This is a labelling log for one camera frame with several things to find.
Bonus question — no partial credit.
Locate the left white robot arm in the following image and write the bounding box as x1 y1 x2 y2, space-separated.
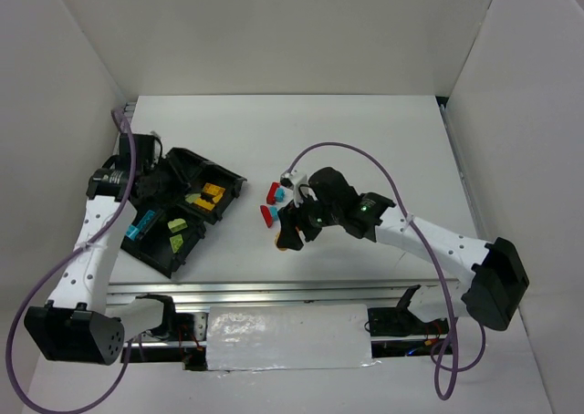
24 134 177 366

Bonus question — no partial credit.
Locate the yellow lego brick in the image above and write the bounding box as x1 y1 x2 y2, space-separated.
202 182 225 202

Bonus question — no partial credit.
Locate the small teal lego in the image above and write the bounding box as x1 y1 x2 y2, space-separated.
274 187 286 202
268 206 278 221

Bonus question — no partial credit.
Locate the red curved lego lower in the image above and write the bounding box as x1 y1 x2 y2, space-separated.
260 205 278 228

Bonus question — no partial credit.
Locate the orange-yellow lego brick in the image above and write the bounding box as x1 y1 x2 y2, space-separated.
193 197 215 212

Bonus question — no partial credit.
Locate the orange flower lego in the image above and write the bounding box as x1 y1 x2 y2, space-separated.
275 232 295 251

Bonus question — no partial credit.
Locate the black four-compartment tray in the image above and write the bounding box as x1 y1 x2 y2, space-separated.
121 148 246 278

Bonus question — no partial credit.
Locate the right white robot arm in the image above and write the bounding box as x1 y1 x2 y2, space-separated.
276 167 529 331

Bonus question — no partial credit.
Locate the red arch lego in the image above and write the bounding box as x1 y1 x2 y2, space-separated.
266 181 280 205

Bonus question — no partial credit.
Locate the small yellow lego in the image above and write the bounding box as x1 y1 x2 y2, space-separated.
185 193 200 203

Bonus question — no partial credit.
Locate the light green slope lego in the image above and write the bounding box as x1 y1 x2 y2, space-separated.
167 218 188 233

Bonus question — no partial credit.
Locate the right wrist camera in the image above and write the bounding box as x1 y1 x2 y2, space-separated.
280 170 309 207

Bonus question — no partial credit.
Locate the small teal lego upper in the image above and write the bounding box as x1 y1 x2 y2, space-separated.
274 187 286 202

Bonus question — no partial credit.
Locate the small teal lego lower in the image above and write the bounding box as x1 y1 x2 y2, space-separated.
268 206 278 221

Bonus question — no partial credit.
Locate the teal rounded lego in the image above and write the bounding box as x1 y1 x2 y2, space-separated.
126 224 141 241

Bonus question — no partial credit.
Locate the aluminium rail frame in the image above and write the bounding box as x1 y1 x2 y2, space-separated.
90 95 508 372

